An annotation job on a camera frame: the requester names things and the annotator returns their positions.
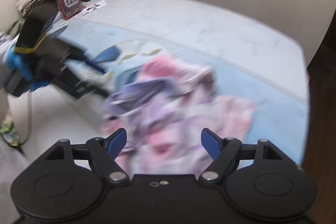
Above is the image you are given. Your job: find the blue patterned table mat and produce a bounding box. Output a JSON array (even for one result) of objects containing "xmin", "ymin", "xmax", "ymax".
[{"xmin": 51, "ymin": 20, "xmax": 309, "ymax": 174}]

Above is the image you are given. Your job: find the white paper card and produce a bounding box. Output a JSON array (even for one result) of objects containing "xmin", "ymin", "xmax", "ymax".
[{"xmin": 81, "ymin": 0, "xmax": 107, "ymax": 15}]

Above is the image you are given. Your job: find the pink purple tie-dye sweatshirt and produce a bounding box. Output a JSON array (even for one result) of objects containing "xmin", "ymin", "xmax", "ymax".
[{"xmin": 103, "ymin": 56, "xmax": 255, "ymax": 175}]

